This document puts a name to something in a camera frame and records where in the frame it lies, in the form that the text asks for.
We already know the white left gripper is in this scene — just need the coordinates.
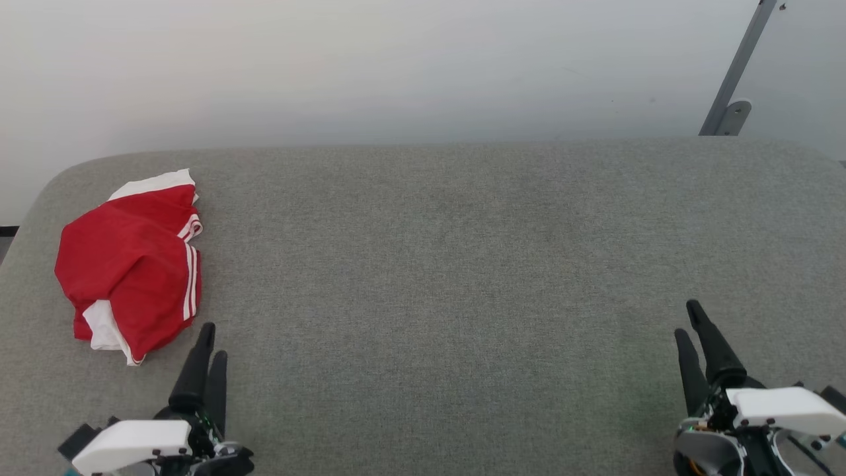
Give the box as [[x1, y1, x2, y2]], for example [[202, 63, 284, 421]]
[[70, 323, 255, 476]]

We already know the grey metal post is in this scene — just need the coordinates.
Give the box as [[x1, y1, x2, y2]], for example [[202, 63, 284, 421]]
[[699, 0, 779, 136]]

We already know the grey metal post bracket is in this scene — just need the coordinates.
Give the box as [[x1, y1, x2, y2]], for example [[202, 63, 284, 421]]
[[714, 99, 753, 136]]

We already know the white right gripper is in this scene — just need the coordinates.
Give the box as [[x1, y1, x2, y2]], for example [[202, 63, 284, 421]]
[[673, 299, 846, 476]]

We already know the red and white t-shirt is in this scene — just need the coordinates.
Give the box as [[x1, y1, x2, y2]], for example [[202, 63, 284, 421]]
[[54, 168, 204, 366]]

